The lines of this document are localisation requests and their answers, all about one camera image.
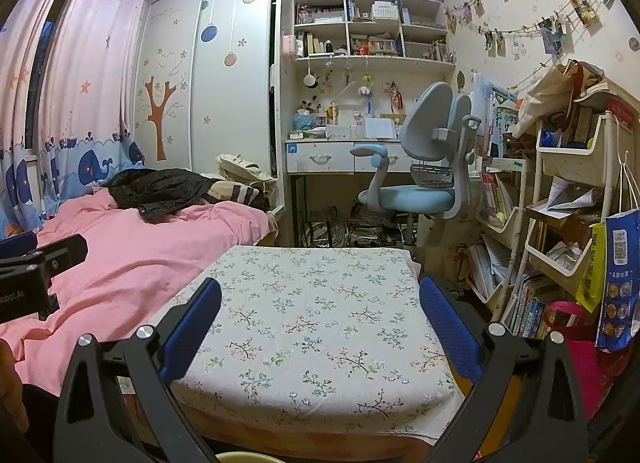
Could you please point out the whale print curtain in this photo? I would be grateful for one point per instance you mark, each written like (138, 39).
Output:
(75, 93)

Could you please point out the pile of papers under desk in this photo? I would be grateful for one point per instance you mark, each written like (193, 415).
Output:
(375, 233)

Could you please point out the white wall shelf unit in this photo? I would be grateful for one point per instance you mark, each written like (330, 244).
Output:
(346, 25)

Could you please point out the blue printed paper bag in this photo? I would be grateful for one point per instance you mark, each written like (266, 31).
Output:
(620, 283)

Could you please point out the yellow plastic bag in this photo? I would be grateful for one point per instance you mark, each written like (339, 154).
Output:
(590, 273)

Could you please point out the beige canvas bag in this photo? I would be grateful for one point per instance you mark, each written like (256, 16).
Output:
(245, 168)

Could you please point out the stack of thick books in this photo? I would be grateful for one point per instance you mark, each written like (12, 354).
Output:
(615, 93)

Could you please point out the blue grey desk chair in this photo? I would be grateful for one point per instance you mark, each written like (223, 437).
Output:
(400, 198)

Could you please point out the beige tote bag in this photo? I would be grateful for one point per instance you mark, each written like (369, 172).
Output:
(545, 98)

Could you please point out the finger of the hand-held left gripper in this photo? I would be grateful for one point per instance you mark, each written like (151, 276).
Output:
(60, 253)
(17, 244)

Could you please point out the white wardrobe with tree decal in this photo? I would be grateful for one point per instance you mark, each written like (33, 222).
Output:
(225, 93)

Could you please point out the black jacket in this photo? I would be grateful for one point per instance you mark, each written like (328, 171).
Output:
(160, 190)

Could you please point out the light blue container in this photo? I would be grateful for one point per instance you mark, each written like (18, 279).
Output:
(302, 120)

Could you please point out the yellow waste bin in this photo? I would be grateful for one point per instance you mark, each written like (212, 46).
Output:
(245, 458)

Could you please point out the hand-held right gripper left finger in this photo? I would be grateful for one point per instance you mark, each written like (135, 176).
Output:
(192, 328)

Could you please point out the striped pillow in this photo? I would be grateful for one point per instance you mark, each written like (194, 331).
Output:
(235, 192)

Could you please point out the person's left hand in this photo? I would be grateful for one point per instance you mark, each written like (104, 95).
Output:
(10, 383)

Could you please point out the floral tablecloth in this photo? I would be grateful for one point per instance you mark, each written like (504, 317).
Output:
(310, 323)

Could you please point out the pink bag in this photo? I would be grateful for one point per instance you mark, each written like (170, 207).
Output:
(590, 368)

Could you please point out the row of colourful books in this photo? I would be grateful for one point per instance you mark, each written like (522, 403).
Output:
(530, 308)

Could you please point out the printed paper chart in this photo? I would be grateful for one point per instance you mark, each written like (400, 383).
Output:
(505, 118)

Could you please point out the white hanging plush toy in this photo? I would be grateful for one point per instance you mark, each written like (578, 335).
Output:
(365, 93)

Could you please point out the white tiered storage rack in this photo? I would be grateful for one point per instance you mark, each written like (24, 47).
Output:
(565, 153)

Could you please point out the pink bed blanket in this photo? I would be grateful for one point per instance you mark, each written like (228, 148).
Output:
(150, 253)

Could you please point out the window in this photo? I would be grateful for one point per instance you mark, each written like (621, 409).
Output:
(45, 68)

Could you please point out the white desk with drawers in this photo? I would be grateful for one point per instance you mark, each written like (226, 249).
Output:
(320, 158)

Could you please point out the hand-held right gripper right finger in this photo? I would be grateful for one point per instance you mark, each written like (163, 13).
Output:
(450, 328)

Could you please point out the white book rack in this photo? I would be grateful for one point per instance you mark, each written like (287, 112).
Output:
(510, 228)

